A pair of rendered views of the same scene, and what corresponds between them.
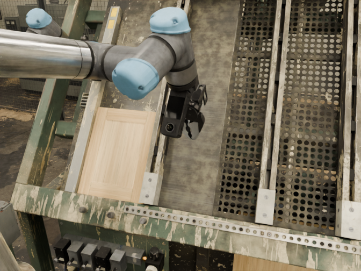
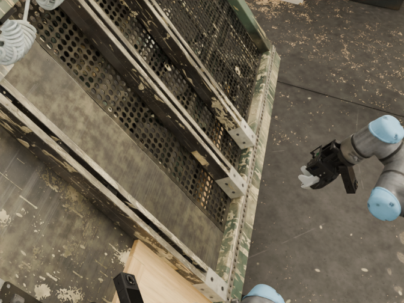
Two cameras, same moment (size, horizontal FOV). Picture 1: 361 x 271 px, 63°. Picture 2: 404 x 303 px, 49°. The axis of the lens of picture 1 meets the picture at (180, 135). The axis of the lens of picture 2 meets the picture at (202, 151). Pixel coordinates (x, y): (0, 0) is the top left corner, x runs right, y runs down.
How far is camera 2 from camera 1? 1.59 m
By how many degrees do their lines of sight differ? 77
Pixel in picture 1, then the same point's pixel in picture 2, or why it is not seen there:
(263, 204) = (237, 181)
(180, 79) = not seen: hidden behind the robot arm
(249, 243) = (249, 210)
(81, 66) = not seen: outside the picture
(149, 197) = (223, 285)
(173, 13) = (394, 121)
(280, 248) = (252, 189)
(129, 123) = not seen: hidden behind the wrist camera
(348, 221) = (249, 134)
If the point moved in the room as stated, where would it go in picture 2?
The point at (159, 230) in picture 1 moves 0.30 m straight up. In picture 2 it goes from (238, 288) to (250, 247)
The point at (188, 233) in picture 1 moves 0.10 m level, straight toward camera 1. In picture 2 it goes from (241, 258) to (267, 259)
